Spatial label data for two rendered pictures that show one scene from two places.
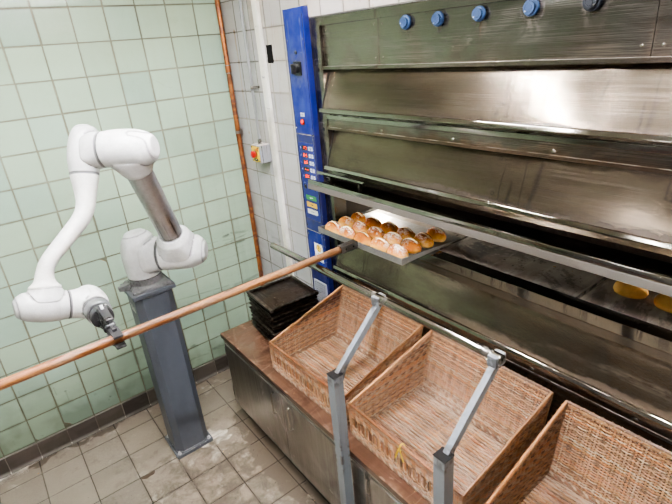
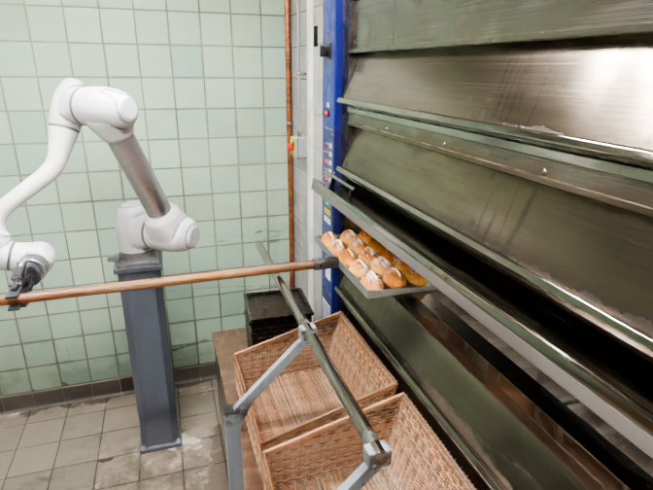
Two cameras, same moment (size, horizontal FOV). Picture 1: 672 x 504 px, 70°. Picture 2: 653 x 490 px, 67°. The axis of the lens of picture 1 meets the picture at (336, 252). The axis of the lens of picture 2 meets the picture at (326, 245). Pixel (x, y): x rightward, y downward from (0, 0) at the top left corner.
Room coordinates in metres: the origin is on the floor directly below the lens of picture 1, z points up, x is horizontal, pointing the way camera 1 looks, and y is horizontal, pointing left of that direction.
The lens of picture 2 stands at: (0.35, -0.56, 1.84)
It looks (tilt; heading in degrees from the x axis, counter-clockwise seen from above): 20 degrees down; 18
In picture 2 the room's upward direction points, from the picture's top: straight up
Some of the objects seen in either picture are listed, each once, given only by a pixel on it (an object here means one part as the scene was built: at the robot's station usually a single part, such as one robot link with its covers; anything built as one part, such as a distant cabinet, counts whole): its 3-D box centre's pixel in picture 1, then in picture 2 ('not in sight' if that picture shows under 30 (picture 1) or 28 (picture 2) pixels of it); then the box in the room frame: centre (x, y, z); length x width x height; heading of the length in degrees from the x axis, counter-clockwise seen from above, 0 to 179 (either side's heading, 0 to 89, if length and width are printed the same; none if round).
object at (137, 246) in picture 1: (141, 252); (136, 226); (2.09, 0.91, 1.17); 0.18 x 0.16 x 0.22; 88
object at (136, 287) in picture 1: (141, 280); (133, 255); (2.08, 0.94, 1.03); 0.22 x 0.18 x 0.06; 126
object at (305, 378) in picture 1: (343, 347); (307, 383); (1.83, 0.00, 0.72); 0.56 x 0.49 x 0.28; 37
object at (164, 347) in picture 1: (169, 368); (151, 354); (2.10, 0.92, 0.50); 0.21 x 0.21 x 1.00; 36
